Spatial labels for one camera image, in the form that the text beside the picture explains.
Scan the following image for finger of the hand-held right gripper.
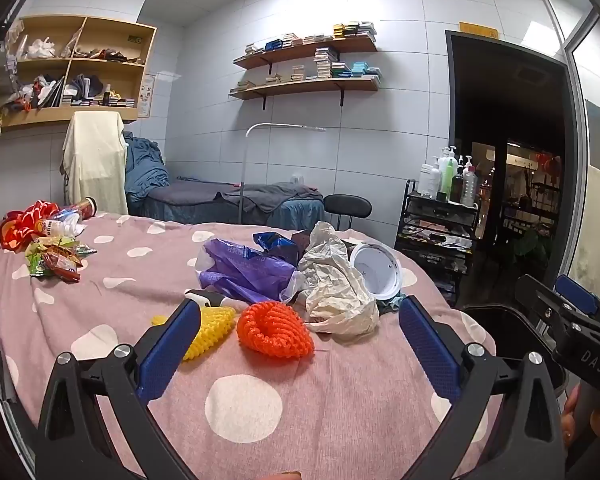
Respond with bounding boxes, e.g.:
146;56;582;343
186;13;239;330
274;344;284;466
554;274;600;333
515;274;581;356

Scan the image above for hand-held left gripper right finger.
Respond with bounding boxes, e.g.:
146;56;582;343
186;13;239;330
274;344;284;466
399;295;566;480

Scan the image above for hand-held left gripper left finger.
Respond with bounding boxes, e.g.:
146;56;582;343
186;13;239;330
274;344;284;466
36;299;203;480

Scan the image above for yellow foam fruit net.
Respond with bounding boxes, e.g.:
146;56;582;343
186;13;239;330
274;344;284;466
151;305;238;362

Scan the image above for dark trash bin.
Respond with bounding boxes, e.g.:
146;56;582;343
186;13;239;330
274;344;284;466
460;304;567;401

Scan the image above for teal cloth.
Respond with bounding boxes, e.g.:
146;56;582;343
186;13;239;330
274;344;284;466
377;295;407;316

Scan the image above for purple plastic bag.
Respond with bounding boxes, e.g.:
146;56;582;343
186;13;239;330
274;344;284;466
197;239;301;306

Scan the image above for orange foam fruit net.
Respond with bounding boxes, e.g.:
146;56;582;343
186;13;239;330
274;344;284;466
236;300;316;360

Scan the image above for person's right hand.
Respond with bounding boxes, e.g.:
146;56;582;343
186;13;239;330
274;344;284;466
561;384;600;448

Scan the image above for potted plant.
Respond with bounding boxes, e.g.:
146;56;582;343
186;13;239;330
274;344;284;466
509;227;552;273

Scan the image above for pink polka dot blanket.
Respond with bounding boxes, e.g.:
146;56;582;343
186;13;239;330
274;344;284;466
0;210;498;480

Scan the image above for black storage cart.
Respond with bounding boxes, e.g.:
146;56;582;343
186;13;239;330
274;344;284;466
394;179;482;307

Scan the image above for clear pump bottle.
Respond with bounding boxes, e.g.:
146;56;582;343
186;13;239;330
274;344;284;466
461;156;479;208

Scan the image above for dark pump bottle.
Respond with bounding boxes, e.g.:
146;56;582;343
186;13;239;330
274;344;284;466
450;165;466;204

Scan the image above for blue snack wrapper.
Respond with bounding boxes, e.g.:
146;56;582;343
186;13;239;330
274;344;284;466
252;231;301;263

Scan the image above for pile of snack wrappers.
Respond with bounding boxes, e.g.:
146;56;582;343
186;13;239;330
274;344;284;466
25;236;99;283

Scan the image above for green pump bottle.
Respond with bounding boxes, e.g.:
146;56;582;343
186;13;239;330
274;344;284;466
439;146;459;202

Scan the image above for massage bed with grey blanket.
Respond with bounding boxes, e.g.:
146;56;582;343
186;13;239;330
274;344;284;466
145;179;326;230

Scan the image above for white pump bottle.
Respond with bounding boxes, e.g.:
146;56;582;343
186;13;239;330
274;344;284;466
417;156;443;200

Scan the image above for black stool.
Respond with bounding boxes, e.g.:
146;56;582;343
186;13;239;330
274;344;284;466
324;194;373;232

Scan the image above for red can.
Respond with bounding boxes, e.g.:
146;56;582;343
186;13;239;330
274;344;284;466
72;197;99;219

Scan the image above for clear plastic bottle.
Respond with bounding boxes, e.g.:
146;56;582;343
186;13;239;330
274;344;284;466
36;210;87;237

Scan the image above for blue bedding pile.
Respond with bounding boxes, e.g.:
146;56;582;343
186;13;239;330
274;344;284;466
124;132;173;217

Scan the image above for white floor lamp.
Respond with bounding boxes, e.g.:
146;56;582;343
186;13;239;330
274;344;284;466
238;122;327;226

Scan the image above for cream cloth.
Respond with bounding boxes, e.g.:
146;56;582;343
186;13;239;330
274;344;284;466
62;111;130;217

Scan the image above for row of small boxes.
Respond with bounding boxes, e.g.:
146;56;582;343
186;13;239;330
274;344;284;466
244;21;378;56

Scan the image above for wooden cubby shelf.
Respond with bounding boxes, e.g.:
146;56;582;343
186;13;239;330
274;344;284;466
0;14;158;135

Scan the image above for dark door frame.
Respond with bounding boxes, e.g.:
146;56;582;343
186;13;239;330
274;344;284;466
445;30;583;306

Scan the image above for wall poster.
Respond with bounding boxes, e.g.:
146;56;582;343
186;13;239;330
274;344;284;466
139;74;157;120

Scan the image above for yellow wall sign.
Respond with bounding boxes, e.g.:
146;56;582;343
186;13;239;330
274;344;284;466
459;21;498;39

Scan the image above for wooden wall shelf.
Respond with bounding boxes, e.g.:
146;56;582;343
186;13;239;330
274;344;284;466
232;35;379;72
228;76;381;112

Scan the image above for wall shelves with boxes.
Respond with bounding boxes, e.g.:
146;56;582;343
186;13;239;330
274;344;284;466
236;46;383;93

